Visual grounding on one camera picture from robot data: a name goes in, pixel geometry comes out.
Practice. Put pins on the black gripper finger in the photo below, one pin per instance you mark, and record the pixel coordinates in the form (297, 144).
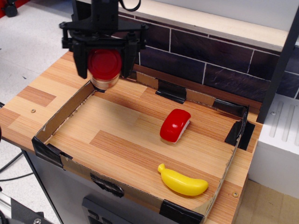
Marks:
(129, 53)
(80, 54)

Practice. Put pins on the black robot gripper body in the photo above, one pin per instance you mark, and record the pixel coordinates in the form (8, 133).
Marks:
(103, 28)

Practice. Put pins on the red-capped spice bottle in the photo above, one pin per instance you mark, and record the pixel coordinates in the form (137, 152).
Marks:
(105, 67)

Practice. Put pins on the white grooved side unit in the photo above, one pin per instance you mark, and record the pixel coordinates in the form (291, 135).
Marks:
(275, 161)

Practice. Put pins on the dark brick-pattern backsplash shelf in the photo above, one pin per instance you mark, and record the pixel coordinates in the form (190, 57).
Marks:
(216, 55)

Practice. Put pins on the cardboard fence with black tape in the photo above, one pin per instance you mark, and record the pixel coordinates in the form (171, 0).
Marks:
(112, 139)

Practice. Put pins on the red white toy sushi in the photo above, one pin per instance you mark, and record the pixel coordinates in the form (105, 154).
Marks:
(174, 125)

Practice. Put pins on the black metal bracket with bolt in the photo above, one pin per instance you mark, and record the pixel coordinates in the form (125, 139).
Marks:
(13, 212)

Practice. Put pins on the yellow toy banana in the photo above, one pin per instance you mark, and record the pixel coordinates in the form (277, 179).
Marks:
(180, 183)

